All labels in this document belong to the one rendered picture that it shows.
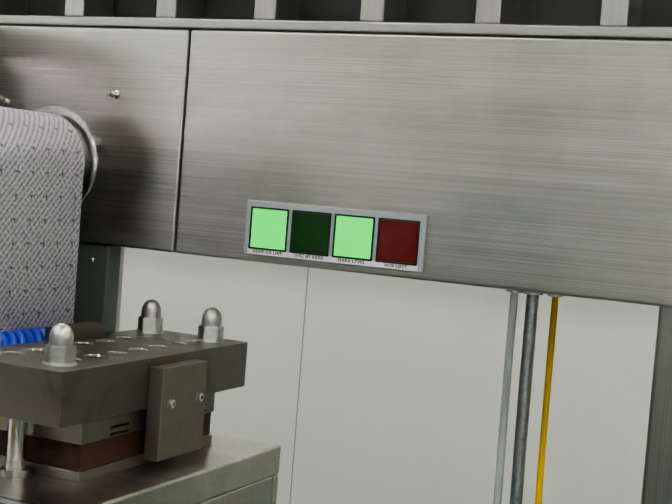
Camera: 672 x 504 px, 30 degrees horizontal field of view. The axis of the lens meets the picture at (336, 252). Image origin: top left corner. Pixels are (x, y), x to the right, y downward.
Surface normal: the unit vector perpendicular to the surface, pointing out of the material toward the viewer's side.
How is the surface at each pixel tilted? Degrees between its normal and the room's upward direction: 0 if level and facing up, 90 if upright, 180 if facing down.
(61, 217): 90
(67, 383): 90
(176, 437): 90
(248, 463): 90
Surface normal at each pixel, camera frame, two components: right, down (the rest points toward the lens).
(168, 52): -0.43, 0.01
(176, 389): 0.90, 0.09
